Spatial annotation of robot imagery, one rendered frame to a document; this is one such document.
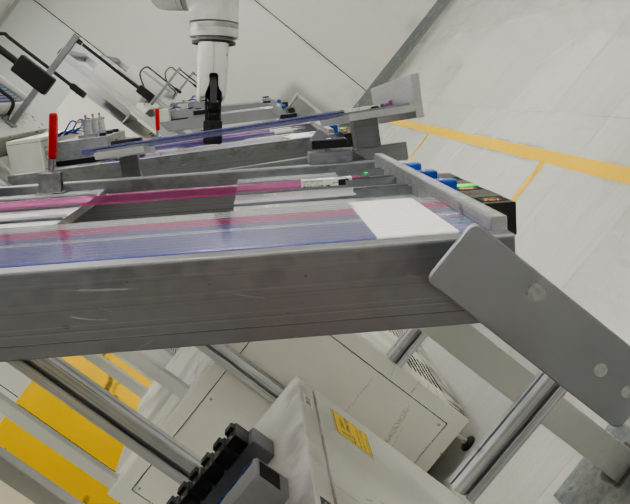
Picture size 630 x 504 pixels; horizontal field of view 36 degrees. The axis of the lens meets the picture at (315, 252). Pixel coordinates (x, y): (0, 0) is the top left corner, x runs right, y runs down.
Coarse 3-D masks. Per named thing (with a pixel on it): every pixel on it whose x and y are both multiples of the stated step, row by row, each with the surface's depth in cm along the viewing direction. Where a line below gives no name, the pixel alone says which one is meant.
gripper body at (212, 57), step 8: (192, 40) 163; (200, 40) 161; (208, 40) 160; (216, 40) 161; (224, 40) 161; (200, 48) 160; (208, 48) 160; (216, 48) 160; (224, 48) 160; (200, 56) 160; (208, 56) 160; (216, 56) 160; (224, 56) 160; (200, 64) 160; (208, 64) 160; (216, 64) 160; (224, 64) 160; (200, 72) 160; (208, 72) 160; (216, 72) 160; (224, 72) 160; (200, 80) 160; (208, 80) 160; (224, 80) 160; (200, 88) 160; (208, 88) 162; (224, 88) 160; (200, 96) 161; (208, 96) 162; (224, 96) 161
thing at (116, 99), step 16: (80, 64) 543; (96, 64) 615; (96, 80) 546; (112, 80) 560; (96, 96) 582; (112, 96) 547; (128, 96) 562; (64, 112) 551; (80, 112) 551; (96, 112) 552; (112, 112) 568; (128, 112) 563; (144, 112) 550; (160, 112) 573; (176, 112) 586; (192, 112) 589; (224, 112) 604; (240, 112) 557; (256, 112) 558; (272, 112) 554; (288, 112) 593; (64, 128) 552; (112, 128) 554; (128, 128) 555; (144, 128) 610; (160, 128) 552; (176, 128) 556; (192, 128) 557
